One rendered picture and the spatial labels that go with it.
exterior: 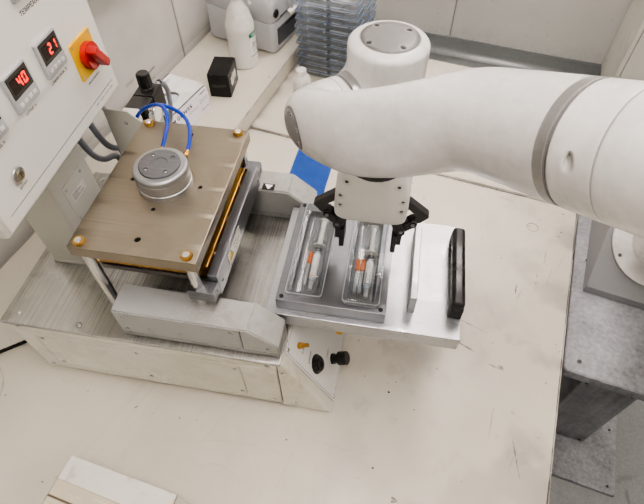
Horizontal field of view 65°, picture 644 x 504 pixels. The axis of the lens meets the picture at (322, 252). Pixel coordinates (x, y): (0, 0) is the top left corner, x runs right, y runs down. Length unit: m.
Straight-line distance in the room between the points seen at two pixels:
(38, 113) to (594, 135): 0.63
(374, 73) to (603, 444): 1.56
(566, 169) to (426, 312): 0.47
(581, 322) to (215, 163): 0.77
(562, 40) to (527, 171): 2.81
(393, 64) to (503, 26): 2.64
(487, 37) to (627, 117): 2.86
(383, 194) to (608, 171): 0.37
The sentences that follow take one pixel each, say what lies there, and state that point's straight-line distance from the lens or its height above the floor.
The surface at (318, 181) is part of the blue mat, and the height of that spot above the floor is 0.75.
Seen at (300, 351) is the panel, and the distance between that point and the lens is 0.83.
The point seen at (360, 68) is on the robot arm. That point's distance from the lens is 0.53.
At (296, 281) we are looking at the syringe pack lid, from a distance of 0.76.
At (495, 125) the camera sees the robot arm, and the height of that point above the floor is 1.40.
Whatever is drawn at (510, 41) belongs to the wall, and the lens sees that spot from 3.18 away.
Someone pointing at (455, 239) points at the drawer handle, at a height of 1.01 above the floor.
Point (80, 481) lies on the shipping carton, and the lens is 0.89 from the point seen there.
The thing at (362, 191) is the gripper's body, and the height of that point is 1.17.
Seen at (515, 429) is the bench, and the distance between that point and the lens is 0.98.
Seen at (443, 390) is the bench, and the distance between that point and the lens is 0.97.
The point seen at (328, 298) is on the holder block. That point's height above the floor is 1.00.
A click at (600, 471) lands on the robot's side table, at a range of 1.86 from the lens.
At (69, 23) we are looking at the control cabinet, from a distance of 0.81.
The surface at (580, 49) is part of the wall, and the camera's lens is 3.20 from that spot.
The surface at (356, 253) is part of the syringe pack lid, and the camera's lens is 0.79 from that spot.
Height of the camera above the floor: 1.63
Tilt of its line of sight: 52 degrees down
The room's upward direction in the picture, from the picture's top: 1 degrees counter-clockwise
